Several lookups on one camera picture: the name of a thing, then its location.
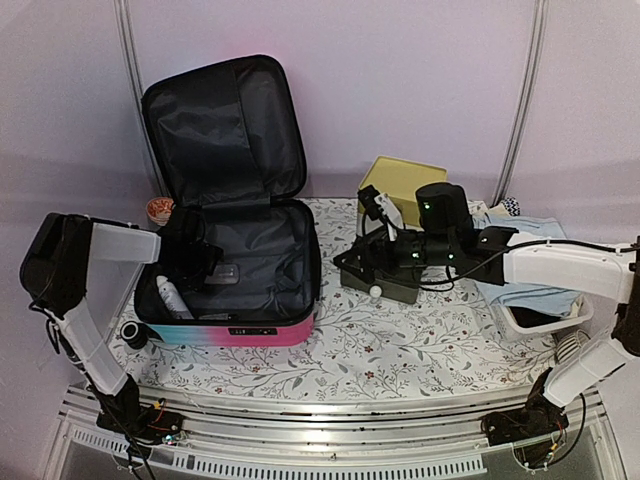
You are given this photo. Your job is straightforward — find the pink and teal kids suitcase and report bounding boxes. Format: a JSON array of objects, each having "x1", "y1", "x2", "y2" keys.
[{"x1": 133, "y1": 54, "x2": 321, "y2": 347}]

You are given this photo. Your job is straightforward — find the black white patterned cloth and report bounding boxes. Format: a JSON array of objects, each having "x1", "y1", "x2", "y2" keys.
[{"x1": 500, "y1": 197, "x2": 521, "y2": 216}]

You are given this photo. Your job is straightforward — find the pale blue garment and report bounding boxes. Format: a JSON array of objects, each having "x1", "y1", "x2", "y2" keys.
[{"x1": 469, "y1": 201, "x2": 580, "y2": 317}]

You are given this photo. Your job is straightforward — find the black garment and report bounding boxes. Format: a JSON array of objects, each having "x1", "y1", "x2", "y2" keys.
[{"x1": 510, "y1": 307, "x2": 564, "y2": 329}]

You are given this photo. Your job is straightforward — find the metal wall post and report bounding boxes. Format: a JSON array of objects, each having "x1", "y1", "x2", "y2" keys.
[
  {"x1": 113, "y1": 0, "x2": 151, "y2": 106},
  {"x1": 492, "y1": 0, "x2": 549, "y2": 205}
]

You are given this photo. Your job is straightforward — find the aluminium front rail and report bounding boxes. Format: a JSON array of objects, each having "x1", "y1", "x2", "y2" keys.
[{"x1": 46, "y1": 386, "x2": 625, "y2": 479}]

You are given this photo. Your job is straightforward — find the right metal wall post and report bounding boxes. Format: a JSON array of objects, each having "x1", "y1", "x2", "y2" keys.
[{"x1": 492, "y1": 0, "x2": 549, "y2": 205}]

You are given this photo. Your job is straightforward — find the floral white tablecloth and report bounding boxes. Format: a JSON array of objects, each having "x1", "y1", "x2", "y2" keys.
[{"x1": 109, "y1": 199, "x2": 555, "y2": 403}]

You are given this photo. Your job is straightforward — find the left metal wall post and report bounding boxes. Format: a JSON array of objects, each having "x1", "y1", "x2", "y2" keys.
[{"x1": 113, "y1": 0, "x2": 151, "y2": 106}]

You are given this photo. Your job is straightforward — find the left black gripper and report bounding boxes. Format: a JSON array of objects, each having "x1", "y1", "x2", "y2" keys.
[{"x1": 171, "y1": 241, "x2": 224, "y2": 294}]

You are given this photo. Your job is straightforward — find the yellow and white storage box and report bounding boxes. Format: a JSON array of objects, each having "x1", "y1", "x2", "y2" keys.
[{"x1": 339, "y1": 155, "x2": 449, "y2": 305}]

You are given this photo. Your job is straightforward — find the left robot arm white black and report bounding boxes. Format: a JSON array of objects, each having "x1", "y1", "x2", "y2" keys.
[{"x1": 19, "y1": 207, "x2": 223, "y2": 436}]

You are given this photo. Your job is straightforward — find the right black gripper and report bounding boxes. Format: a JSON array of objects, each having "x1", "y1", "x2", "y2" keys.
[{"x1": 334, "y1": 223, "x2": 457, "y2": 284}]

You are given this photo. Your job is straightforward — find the white plastic bottle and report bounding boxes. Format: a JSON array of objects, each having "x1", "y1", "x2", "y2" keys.
[{"x1": 156, "y1": 275, "x2": 194, "y2": 320}]

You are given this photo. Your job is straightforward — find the orange patterned ceramic bowl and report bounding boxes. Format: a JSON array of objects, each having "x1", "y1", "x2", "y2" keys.
[{"x1": 145, "y1": 197, "x2": 174, "y2": 226}]

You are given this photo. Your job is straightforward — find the white plastic mesh basket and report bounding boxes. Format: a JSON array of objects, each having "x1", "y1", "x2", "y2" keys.
[{"x1": 490, "y1": 295, "x2": 594, "y2": 342}]

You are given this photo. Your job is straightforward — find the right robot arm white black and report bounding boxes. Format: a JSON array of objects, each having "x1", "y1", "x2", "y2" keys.
[{"x1": 333, "y1": 182, "x2": 639, "y2": 444}]

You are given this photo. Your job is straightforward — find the clear plastic travel case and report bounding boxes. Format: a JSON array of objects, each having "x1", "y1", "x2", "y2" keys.
[{"x1": 204, "y1": 263, "x2": 240, "y2": 285}]

